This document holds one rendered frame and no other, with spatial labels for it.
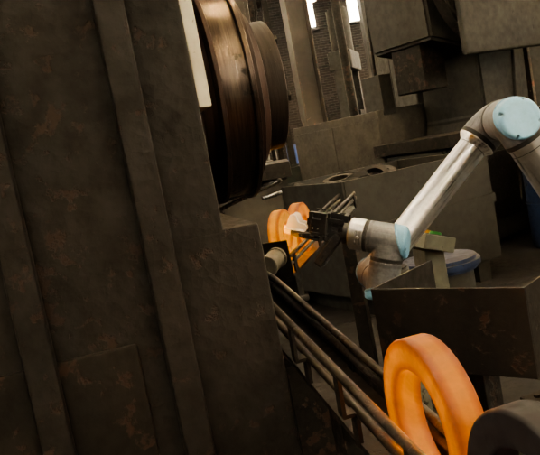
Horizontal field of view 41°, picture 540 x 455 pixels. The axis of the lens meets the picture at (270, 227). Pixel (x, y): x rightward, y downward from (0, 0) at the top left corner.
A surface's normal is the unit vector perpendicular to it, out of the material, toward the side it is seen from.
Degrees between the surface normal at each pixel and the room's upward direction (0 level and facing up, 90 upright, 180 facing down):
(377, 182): 90
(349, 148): 90
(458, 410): 63
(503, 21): 90
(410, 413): 82
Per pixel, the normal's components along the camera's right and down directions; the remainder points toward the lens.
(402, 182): 0.47, 0.01
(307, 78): 0.23, 0.07
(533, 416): -0.16, -0.97
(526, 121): -0.01, -0.02
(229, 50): 0.18, -0.18
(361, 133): -0.82, 0.21
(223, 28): 0.12, -0.40
